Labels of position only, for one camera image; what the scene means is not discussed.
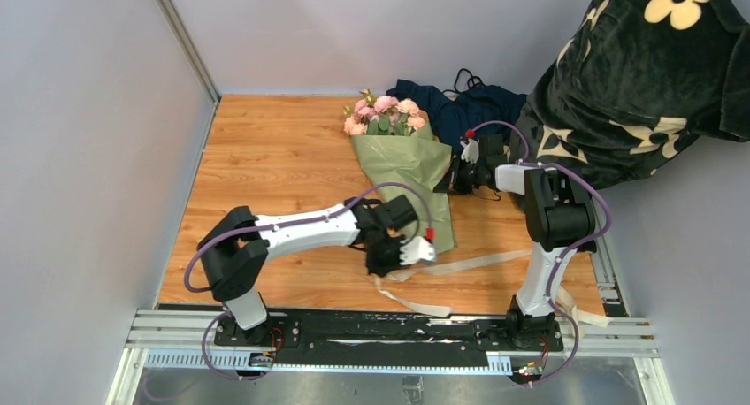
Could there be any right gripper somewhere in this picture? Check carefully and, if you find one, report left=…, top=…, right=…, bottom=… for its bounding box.
left=433, top=155, right=486, bottom=195

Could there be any wrapping paper sheet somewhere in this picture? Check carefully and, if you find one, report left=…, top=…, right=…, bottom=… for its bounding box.
left=351, top=124, right=456, bottom=253

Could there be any cream printed ribbon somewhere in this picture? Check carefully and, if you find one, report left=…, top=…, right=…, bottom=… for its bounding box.
left=372, top=250, right=612, bottom=327

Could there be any fake rose stem one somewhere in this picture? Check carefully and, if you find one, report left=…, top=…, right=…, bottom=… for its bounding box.
left=396, top=98, right=426, bottom=130

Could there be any fake rose stem two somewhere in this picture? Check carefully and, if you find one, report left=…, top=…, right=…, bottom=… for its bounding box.
left=343, top=98, right=373, bottom=136

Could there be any fake rose stem three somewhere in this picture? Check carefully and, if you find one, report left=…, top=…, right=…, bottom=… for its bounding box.
left=354, top=89, right=401, bottom=135

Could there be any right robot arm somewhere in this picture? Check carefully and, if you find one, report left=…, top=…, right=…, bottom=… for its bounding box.
left=434, top=131, right=595, bottom=350

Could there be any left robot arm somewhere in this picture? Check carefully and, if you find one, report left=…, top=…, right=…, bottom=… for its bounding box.
left=190, top=195, right=436, bottom=346

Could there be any navy blue cloth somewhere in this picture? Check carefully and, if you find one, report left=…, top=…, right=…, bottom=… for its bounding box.
left=386, top=80, right=527, bottom=154

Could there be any black floral plush blanket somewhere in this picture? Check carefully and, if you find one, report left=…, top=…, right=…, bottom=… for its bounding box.
left=505, top=0, right=749, bottom=189

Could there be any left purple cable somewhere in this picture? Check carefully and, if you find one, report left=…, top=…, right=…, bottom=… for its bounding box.
left=183, top=181, right=435, bottom=383

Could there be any purple cable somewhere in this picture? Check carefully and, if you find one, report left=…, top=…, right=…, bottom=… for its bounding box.
left=183, top=181, right=435, bottom=383
left=465, top=119, right=615, bottom=386

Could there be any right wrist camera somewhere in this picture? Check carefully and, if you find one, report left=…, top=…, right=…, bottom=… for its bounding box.
left=460, top=129, right=479, bottom=164

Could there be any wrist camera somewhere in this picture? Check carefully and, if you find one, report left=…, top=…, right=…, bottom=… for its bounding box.
left=398, top=231, right=438, bottom=266
left=460, top=129, right=479, bottom=164

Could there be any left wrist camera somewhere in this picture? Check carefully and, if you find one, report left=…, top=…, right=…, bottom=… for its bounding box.
left=398, top=231, right=438, bottom=266

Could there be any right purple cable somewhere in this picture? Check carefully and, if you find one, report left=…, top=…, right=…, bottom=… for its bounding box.
left=465, top=119, right=615, bottom=386

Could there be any black cord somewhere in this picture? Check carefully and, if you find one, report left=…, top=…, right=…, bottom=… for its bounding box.
left=440, top=66, right=487, bottom=99

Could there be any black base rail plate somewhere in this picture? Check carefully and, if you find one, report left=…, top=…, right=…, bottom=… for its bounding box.
left=212, top=308, right=563, bottom=368

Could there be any aluminium frame post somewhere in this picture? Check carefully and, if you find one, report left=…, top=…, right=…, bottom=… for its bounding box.
left=155, top=0, right=221, bottom=108

